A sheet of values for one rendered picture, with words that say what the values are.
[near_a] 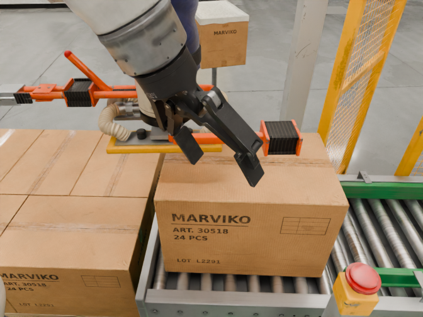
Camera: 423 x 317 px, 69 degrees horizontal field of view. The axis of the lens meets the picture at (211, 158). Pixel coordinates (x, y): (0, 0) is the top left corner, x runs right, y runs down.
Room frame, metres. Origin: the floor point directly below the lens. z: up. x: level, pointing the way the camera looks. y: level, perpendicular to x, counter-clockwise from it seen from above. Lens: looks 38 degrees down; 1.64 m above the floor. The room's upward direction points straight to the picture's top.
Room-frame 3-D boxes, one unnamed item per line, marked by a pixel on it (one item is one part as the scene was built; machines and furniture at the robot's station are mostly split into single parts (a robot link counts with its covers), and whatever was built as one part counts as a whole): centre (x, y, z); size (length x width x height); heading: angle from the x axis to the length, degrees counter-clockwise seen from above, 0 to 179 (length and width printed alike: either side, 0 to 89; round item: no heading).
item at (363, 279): (0.36, -0.32, 1.02); 0.07 x 0.07 x 0.04
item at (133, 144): (0.77, 0.14, 1.11); 0.34 x 0.10 x 0.05; 91
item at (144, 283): (0.88, 0.24, 0.58); 0.70 x 0.03 x 0.06; 178
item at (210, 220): (0.86, -0.13, 0.75); 0.60 x 0.40 x 0.40; 88
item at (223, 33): (2.87, -0.03, 0.82); 0.60 x 0.40 x 0.40; 15
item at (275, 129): (0.62, -0.16, 1.22); 0.09 x 0.08 x 0.05; 1
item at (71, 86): (0.86, 0.39, 1.22); 0.10 x 0.08 x 0.06; 1
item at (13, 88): (0.86, 0.61, 1.21); 0.07 x 0.07 x 0.04; 1
